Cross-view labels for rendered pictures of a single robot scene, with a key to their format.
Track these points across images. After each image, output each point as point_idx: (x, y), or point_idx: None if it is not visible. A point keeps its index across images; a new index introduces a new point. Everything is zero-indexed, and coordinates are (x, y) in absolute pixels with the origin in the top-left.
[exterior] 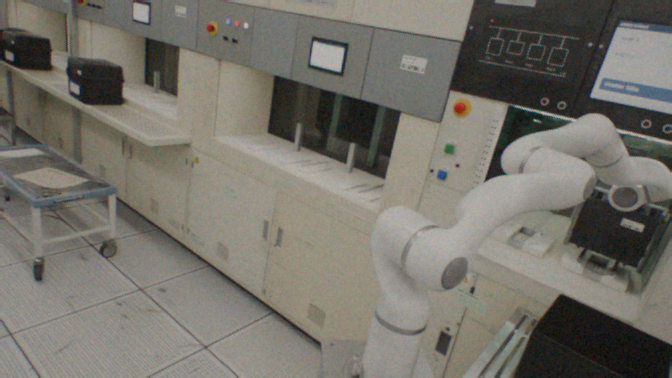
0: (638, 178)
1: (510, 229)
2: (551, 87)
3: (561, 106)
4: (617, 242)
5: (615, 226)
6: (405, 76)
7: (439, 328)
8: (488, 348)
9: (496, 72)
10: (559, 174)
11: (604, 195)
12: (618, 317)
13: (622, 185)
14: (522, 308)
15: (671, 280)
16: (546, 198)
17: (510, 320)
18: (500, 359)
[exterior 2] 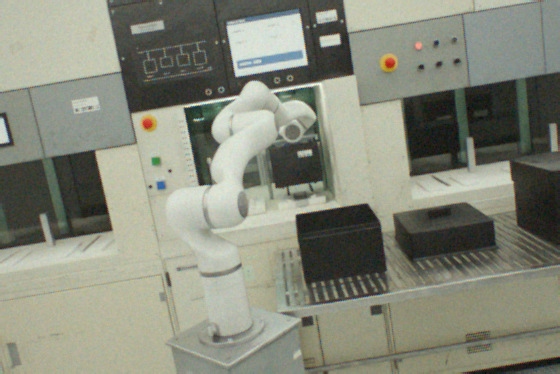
0: (293, 114)
1: None
2: (207, 80)
3: (221, 90)
4: (303, 170)
5: (296, 160)
6: (83, 118)
7: None
8: (277, 278)
9: (161, 84)
10: (257, 122)
11: None
12: None
13: (287, 123)
14: (277, 250)
15: (344, 168)
16: (259, 141)
17: (276, 259)
18: (289, 278)
